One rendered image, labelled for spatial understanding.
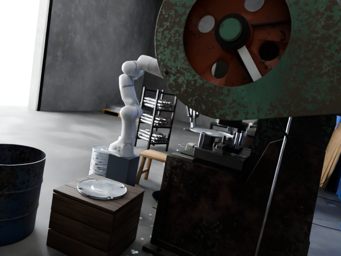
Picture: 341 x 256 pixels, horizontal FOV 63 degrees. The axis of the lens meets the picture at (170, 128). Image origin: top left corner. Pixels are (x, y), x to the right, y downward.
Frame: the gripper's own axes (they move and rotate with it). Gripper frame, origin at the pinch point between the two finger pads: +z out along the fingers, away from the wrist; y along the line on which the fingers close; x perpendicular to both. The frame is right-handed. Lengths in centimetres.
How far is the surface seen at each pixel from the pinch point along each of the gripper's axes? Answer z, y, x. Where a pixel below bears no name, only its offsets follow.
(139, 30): -395, -137, -624
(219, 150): 19.9, -1.0, 31.2
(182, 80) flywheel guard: -13, 30, 42
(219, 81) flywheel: -13, 13, 50
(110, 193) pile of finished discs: 48, 52, -1
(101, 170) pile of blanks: 36, 38, -108
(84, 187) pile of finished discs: 45, 66, -8
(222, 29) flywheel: -31, 23, 66
